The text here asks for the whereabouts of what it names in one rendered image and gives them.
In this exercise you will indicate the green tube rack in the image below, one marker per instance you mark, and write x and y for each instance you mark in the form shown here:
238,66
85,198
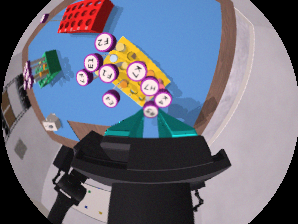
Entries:
53,66

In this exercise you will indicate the blue bench mat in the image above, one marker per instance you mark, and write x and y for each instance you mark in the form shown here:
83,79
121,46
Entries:
181,37

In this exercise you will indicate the red rack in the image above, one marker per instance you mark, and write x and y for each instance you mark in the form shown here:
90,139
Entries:
96,22

